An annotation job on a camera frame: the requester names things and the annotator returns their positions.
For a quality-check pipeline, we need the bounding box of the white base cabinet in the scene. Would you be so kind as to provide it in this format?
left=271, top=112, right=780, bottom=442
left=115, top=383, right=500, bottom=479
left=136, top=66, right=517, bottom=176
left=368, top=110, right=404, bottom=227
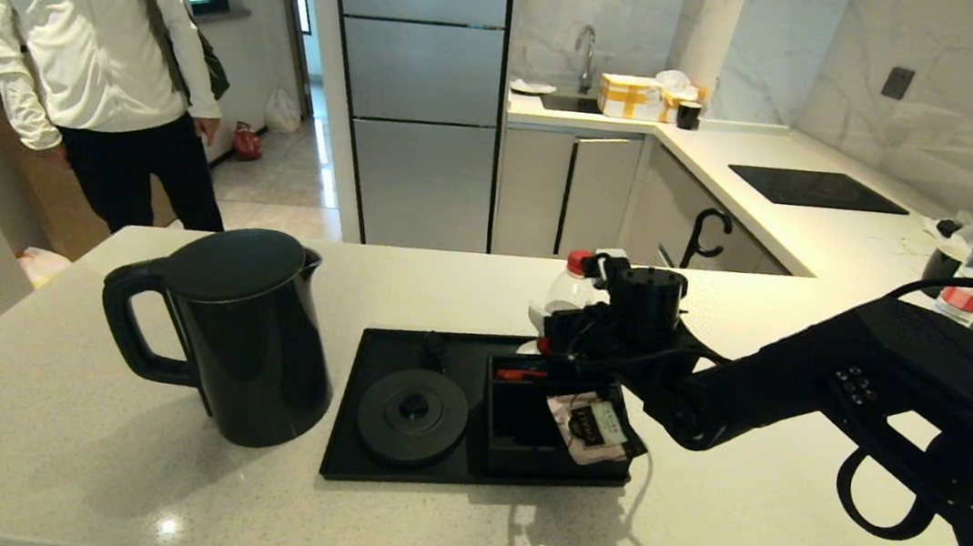
left=489, top=121, right=803, bottom=288

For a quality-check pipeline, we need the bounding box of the red sachet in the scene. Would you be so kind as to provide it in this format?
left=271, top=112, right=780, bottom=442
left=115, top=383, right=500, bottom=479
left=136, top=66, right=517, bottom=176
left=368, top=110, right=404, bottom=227
left=494, top=364, right=548, bottom=385

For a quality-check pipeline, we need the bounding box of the person in white jacket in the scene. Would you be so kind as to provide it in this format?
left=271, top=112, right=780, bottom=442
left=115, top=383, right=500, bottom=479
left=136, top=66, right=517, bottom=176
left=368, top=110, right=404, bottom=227
left=0, top=0, right=251, bottom=246

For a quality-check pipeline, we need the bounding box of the chrome sink faucet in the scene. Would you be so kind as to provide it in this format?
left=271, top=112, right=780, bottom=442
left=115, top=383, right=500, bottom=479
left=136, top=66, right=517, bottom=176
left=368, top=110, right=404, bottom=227
left=569, top=24, right=600, bottom=96

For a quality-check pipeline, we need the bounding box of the silver refrigerator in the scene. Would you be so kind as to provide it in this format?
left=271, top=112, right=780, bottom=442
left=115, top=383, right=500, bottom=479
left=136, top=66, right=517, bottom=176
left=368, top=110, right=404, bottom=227
left=297, top=0, right=519, bottom=258

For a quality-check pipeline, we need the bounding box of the black curved faucet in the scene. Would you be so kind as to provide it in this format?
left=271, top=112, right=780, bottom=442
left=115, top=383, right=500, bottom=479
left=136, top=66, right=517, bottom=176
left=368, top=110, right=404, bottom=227
left=678, top=206, right=735, bottom=275

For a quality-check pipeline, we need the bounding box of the water bottle with dark liquid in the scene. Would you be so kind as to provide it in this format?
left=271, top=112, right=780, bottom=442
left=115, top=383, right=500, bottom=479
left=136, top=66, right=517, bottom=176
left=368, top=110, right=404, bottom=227
left=517, top=243, right=614, bottom=363

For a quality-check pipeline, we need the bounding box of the black compartment organizer box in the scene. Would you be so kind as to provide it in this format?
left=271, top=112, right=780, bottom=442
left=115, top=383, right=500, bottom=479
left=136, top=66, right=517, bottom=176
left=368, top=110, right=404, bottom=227
left=473, top=343, right=657, bottom=493

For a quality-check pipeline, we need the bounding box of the red bag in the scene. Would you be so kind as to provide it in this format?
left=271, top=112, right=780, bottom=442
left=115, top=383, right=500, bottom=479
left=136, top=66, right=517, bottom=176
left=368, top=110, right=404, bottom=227
left=230, top=122, right=266, bottom=164

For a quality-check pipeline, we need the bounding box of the large black mug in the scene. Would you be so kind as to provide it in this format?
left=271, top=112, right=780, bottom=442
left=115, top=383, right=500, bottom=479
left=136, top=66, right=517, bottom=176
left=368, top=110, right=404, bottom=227
left=919, top=240, right=967, bottom=291

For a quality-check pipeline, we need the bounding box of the dark green shoulder bag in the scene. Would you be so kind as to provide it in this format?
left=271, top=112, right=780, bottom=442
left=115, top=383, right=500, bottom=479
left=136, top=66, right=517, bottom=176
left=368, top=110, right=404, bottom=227
left=77, top=0, right=240, bottom=104

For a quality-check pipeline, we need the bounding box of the crumpled white orange plastic bag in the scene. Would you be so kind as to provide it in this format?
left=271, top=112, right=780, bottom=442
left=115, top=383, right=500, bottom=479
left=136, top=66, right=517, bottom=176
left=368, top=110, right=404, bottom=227
left=13, top=247, right=73, bottom=294

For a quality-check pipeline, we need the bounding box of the yellow white striped box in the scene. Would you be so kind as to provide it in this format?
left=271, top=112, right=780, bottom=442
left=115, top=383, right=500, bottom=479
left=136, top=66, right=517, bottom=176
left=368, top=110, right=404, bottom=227
left=594, top=73, right=665, bottom=124

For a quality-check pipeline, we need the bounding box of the dark wall socket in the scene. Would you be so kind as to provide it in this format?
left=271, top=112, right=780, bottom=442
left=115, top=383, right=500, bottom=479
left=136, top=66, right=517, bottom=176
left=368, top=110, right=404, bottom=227
left=878, top=66, right=915, bottom=103

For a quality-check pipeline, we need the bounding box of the black electric kettle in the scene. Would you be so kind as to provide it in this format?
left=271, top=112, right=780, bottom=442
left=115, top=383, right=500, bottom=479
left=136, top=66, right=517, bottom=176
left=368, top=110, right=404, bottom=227
left=86, top=212, right=351, bottom=457

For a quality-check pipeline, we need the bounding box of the black round kettle base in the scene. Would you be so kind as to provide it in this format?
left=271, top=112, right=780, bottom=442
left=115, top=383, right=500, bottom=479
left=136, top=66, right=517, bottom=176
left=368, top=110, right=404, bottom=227
left=351, top=362, right=474, bottom=473

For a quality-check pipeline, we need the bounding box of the pink tea bag sachet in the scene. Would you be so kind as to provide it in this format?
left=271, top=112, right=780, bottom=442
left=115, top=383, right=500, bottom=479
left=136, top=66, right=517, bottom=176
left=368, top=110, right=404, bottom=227
left=541, top=389, right=634, bottom=470

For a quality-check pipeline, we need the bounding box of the black rectangular serving tray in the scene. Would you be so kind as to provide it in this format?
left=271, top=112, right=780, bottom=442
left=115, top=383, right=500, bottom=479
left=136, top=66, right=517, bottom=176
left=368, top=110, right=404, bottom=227
left=319, top=311, right=658, bottom=516

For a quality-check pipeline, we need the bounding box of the small yellow white box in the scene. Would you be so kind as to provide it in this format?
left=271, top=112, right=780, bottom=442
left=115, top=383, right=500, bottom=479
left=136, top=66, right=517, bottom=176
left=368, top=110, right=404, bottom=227
left=658, top=83, right=708, bottom=127

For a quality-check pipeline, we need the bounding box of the black induction cooktop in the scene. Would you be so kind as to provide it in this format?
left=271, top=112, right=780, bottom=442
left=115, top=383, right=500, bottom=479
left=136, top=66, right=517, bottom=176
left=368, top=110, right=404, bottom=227
left=724, top=161, right=912, bottom=220

